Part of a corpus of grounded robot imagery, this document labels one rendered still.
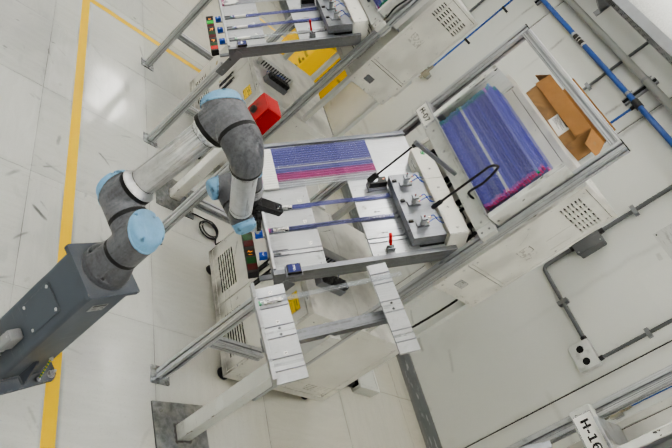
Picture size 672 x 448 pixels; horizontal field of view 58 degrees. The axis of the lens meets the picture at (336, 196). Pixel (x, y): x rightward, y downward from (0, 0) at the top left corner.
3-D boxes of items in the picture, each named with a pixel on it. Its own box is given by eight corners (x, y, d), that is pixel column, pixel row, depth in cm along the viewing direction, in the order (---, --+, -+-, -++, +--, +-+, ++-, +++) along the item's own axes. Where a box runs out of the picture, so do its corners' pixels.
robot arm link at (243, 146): (278, 150, 159) (262, 229, 201) (260, 118, 163) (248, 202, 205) (237, 164, 155) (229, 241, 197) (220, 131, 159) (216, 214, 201)
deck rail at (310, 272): (273, 285, 219) (273, 275, 215) (272, 280, 221) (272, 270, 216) (454, 258, 235) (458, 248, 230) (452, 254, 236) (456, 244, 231)
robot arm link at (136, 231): (114, 268, 169) (143, 242, 164) (98, 229, 174) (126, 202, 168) (147, 267, 179) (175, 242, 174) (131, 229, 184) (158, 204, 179)
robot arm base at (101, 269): (93, 293, 171) (113, 274, 167) (73, 248, 175) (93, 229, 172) (134, 287, 184) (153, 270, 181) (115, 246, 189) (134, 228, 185)
